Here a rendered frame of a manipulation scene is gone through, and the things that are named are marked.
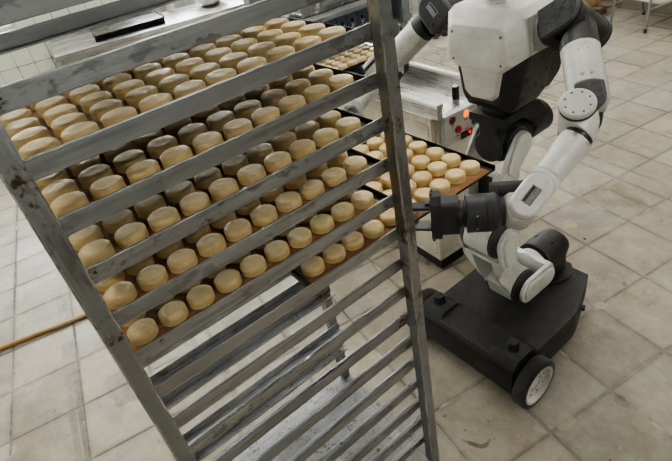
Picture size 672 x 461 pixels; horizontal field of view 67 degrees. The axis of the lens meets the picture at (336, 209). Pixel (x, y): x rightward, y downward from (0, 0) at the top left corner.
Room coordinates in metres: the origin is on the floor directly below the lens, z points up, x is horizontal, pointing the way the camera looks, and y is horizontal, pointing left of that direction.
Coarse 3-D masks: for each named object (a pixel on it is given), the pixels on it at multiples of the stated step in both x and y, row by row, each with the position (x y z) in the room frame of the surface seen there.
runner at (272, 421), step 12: (396, 324) 0.89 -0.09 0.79; (384, 336) 0.87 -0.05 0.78; (360, 348) 0.86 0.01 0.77; (372, 348) 0.85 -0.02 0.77; (348, 360) 0.81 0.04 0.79; (336, 372) 0.79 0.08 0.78; (312, 384) 0.78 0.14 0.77; (324, 384) 0.77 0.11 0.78; (300, 396) 0.73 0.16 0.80; (312, 396) 0.75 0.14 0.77; (288, 408) 0.72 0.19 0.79; (264, 420) 0.71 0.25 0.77; (276, 420) 0.70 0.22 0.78; (252, 432) 0.67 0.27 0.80; (264, 432) 0.68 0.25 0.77; (240, 444) 0.65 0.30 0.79; (228, 456) 0.63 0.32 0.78
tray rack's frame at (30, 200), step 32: (0, 128) 0.58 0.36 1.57; (0, 160) 0.57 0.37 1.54; (32, 192) 0.58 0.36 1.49; (32, 224) 0.57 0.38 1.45; (64, 256) 0.57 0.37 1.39; (96, 288) 0.58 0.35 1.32; (96, 320) 0.57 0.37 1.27; (128, 352) 0.58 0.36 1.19; (160, 416) 0.57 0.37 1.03; (288, 416) 1.16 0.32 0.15; (256, 448) 1.06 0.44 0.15; (288, 448) 1.04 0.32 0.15; (320, 448) 1.01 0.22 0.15; (352, 448) 0.99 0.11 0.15
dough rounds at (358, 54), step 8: (352, 48) 2.79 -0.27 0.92; (360, 48) 2.80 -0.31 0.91; (368, 48) 2.74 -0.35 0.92; (336, 56) 2.71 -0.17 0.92; (344, 56) 2.74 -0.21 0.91; (352, 56) 2.65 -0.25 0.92; (360, 56) 2.63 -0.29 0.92; (368, 56) 2.62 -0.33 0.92; (320, 64) 2.63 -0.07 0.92; (328, 64) 2.63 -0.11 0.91; (336, 64) 2.58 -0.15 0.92; (344, 64) 2.55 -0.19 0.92; (352, 64) 2.56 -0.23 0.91
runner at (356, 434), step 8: (408, 384) 0.93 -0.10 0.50; (416, 384) 0.91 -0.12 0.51; (400, 392) 0.91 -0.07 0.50; (408, 392) 0.90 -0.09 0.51; (392, 400) 0.89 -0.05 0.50; (400, 400) 0.88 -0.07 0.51; (384, 408) 0.85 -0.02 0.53; (392, 408) 0.86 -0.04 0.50; (376, 416) 0.83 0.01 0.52; (384, 416) 0.85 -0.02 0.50; (360, 424) 0.83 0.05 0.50; (368, 424) 0.82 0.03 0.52; (352, 432) 0.82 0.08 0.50; (360, 432) 0.80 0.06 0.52; (344, 440) 0.80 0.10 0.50; (352, 440) 0.79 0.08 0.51; (336, 448) 0.78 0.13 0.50; (344, 448) 0.77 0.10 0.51; (328, 456) 0.75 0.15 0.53; (336, 456) 0.76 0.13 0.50
